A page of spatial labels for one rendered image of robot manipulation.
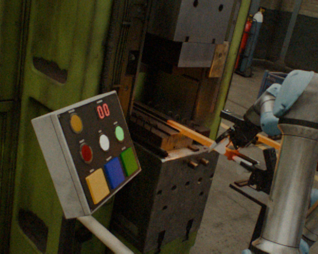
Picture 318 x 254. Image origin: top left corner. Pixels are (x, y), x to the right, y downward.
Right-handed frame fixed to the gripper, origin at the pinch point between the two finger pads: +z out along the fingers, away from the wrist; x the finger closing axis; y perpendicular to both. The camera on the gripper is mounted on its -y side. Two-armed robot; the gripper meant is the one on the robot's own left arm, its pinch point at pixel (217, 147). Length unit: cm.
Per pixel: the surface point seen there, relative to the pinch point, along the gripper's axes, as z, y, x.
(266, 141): 6.6, -0.7, 46.2
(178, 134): 10.2, -14.9, -2.6
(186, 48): -21.2, -32.5, -9.4
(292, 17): 175, -390, 842
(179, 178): 22.4, -1.2, -2.9
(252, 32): 197, -344, 634
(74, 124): -14, -9, -67
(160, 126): 13.4, -22.2, -5.7
